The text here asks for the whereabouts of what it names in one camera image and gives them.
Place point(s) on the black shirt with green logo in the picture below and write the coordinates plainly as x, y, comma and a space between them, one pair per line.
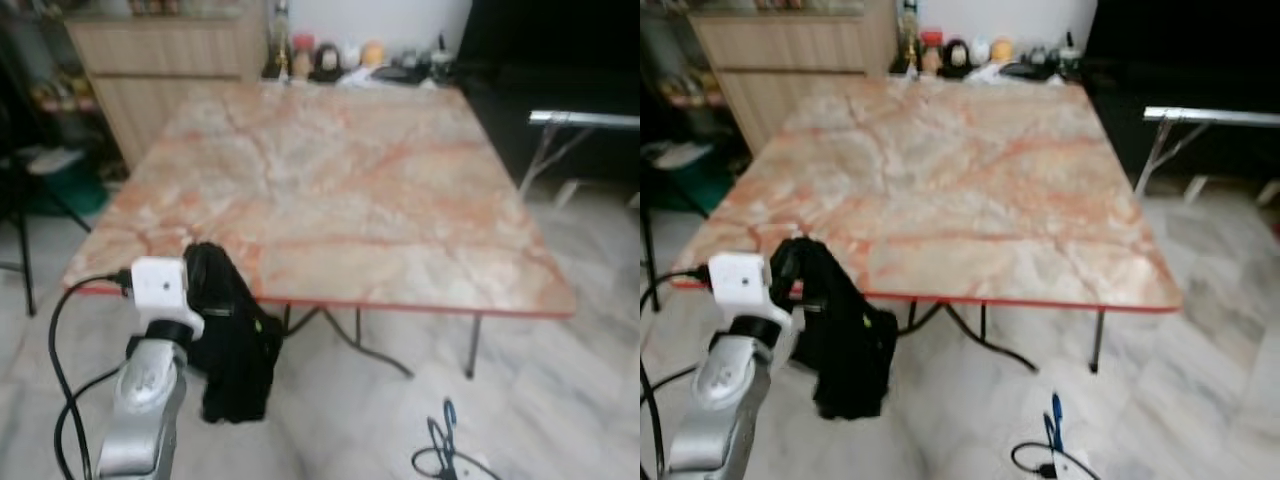
850, 365
235, 370

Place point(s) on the blue plastic hanger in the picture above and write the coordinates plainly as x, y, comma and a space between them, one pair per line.
451, 420
1055, 420

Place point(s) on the silver left arm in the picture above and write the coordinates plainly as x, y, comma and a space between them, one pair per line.
720, 410
145, 410

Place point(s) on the green plastic basket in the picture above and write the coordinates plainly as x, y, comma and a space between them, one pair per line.
75, 195
710, 185

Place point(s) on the marble folding table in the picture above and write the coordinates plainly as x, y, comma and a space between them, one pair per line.
330, 190
960, 190

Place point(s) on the black tripod stand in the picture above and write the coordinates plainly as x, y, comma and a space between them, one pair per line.
22, 250

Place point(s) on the light wooden cabinet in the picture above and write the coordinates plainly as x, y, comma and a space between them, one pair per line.
790, 70
170, 70

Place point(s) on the dark storage shelf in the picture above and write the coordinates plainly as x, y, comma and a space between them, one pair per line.
50, 95
680, 95

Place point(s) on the red-lidded jar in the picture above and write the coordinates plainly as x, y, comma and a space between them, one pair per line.
302, 60
931, 55

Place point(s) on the tall glass bottle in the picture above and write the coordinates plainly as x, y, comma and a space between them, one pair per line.
280, 45
907, 40

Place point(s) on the white paper stack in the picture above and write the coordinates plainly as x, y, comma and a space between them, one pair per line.
365, 77
995, 73

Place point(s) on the silver clothes rack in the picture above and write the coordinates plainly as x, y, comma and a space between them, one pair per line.
1220, 115
590, 120

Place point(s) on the white round figurine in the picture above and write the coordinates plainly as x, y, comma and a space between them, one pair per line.
350, 55
980, 50

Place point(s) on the orange round figurine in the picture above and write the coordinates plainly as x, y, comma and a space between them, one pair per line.
1002, 50
373, 55

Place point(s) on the black desk gadget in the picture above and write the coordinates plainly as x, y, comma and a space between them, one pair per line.
430, 70
1055, 65

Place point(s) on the black television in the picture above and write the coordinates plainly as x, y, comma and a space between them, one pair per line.
560, 30
1180, 25

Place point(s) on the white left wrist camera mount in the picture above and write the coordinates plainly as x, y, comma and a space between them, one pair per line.
738, 280
158, 283

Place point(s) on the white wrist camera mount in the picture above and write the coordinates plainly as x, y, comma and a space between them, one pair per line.
463, 474
158, 283
1068, 468
738, 280

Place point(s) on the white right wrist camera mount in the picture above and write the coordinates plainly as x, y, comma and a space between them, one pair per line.
463, 474
1068, 468

